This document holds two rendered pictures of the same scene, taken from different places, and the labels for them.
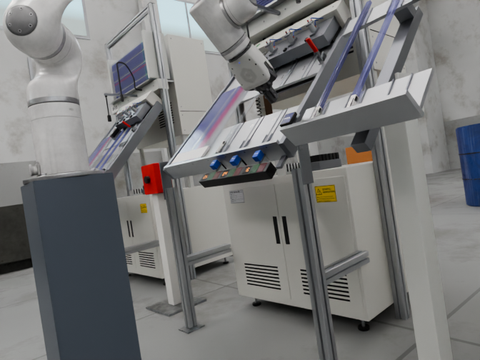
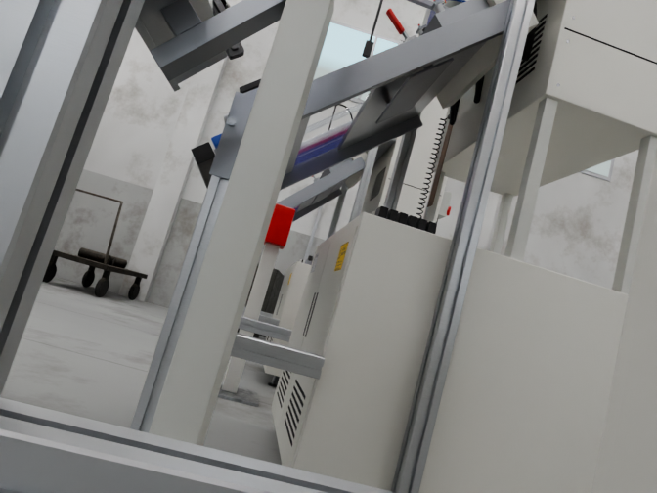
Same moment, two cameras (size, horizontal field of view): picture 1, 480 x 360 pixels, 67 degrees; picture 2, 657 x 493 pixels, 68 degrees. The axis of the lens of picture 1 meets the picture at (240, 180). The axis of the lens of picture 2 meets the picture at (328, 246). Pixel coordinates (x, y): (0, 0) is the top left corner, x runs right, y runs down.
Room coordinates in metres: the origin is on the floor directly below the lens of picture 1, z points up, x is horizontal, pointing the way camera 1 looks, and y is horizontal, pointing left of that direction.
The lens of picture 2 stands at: (0.47, -0.90, 0.39)
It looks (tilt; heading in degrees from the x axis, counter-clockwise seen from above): 8 degrees up; 35
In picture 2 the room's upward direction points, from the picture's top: 16 degrees clockwise
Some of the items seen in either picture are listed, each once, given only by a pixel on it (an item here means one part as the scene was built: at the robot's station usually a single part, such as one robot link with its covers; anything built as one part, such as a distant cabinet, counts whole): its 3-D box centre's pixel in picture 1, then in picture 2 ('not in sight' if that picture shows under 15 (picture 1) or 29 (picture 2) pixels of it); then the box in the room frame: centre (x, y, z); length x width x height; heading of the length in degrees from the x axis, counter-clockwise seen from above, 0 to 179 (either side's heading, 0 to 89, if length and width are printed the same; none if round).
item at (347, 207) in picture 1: (327, 232); (416, 374); (1.77, -0.38, 0.31); 0.70 x 0.65 x 0.62; 42
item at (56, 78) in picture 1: (53, 65); not in sight; (0.96, 0.44, 1.00); 0.19 x 0.12 x 0.24; 3
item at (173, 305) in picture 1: (165, 234); (256, 298); (1.99, 0.45, 0.39); 0.24 x 0.24 x 0.78; 42
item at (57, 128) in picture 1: (60, 143); not in sight; (0.93, 0.44, 0.79); 0.19 x 0.19 x 0.18
